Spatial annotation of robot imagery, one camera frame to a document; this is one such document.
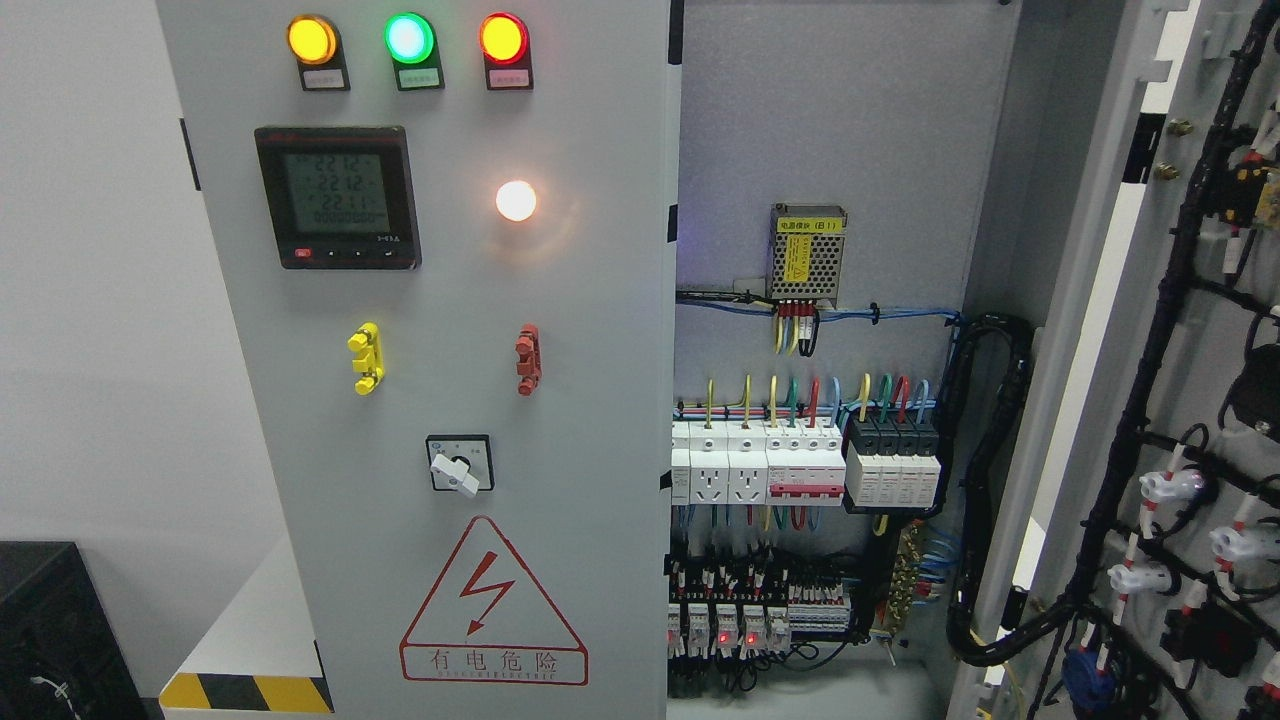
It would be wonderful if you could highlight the grey cabinet door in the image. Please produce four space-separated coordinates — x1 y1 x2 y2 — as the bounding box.
157 1 680 719
915 1 1277 719

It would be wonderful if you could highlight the red indicator light left door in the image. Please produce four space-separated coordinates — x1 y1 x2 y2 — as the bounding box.
477 12 534 91

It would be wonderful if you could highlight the green indicator light left door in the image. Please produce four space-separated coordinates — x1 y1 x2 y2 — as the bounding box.
383 12 445 91

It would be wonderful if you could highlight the yellow indicator light left door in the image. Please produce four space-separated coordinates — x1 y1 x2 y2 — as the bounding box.
285 14 349 91

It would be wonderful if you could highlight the red test terminal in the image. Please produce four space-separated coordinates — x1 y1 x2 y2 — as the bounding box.
515 323 541 397

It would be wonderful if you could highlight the white socket breaker row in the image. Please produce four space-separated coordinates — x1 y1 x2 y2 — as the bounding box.
671 419 846 506

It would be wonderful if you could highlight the white indicator light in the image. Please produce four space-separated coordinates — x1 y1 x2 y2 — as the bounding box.
495 179 538 223

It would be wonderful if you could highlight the perforated metal power supply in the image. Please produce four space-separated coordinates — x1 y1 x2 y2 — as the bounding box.
765 202 849 307

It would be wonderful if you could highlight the yellow test terminal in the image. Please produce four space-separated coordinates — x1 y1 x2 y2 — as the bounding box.
347 322 385 396

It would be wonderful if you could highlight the black surge protector block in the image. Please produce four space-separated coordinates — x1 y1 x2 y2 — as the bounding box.
844 413 945 518

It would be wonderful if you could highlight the relay terminal row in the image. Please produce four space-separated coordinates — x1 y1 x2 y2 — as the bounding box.
666 559 852 661

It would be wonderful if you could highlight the red electric hazard sticker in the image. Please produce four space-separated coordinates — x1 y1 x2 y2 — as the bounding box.
399 515 589 685

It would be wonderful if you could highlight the black digital power meter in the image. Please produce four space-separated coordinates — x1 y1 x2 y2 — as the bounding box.
253 126 420 270

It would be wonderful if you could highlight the white platform hazard stripe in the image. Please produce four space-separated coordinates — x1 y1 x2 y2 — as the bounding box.
180 534 321 676

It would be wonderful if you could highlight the black box lower left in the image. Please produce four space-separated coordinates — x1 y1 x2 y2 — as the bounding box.
1 541 147 719

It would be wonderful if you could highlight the white rotary selector switch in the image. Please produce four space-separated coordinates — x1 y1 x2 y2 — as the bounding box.
425 434 495 498

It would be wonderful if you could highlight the black corrugated cable conduit right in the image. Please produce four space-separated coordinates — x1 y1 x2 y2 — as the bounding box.
940 314 1076 669

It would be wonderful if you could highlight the black wire harness right door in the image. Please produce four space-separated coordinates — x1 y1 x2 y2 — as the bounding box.
1029 1 1277 719

